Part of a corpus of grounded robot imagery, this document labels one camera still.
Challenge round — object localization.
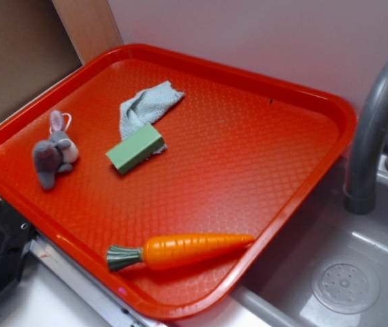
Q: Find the red plastic tray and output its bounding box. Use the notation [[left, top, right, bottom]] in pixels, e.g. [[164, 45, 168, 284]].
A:
[[0, 44, 357, 321]]

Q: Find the grey toy sink basin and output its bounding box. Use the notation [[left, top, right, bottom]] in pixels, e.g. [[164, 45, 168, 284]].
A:
[[233, 160, 388, 326]]

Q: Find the aluminium frame rail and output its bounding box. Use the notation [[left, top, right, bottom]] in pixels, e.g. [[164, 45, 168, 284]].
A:
[[0, 176, 167, 327]]

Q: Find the grey plush bunny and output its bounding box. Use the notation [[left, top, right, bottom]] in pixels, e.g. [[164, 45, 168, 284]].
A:
[[32, 110, 79, 190]]

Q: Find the green rectangular block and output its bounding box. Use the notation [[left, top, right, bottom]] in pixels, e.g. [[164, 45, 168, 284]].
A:
[[106, 123, 166, 175]]

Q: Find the brown cardboard panel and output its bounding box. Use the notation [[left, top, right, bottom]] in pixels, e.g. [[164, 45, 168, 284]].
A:
[[0, 1, 81, 122]]

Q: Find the light blue cloth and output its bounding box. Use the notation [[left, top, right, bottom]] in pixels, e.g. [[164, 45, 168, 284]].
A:
[[119, 81, 185, 140]]

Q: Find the grey toy faucet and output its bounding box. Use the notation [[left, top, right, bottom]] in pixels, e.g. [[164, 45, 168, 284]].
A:
[[344, 62, 388, 215]]

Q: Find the wooden board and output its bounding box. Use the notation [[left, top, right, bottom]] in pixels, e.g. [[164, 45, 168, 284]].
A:
[[53, 0, 123, 65]]

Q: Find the orange plastic toy carrot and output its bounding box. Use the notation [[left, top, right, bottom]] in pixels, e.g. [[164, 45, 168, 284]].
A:
[[106, 233, 255, 271]]

